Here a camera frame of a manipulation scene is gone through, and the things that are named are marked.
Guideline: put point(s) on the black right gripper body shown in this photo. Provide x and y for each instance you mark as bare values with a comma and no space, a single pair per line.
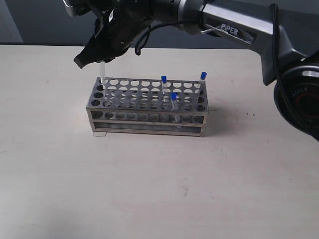
117,30

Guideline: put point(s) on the blue capped tube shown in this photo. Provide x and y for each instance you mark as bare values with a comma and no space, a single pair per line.
175,108
164,88
200,84
102,75

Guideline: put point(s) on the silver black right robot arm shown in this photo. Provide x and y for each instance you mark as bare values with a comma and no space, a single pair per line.
287,42

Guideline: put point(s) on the stainless steel test tube rack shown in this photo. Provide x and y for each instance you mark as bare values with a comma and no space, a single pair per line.
136,106

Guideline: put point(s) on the clear tape strip on table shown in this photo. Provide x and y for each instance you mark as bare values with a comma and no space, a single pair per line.
99,134

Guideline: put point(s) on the silver wrist camera on gripper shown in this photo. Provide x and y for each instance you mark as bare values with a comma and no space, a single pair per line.
80,7

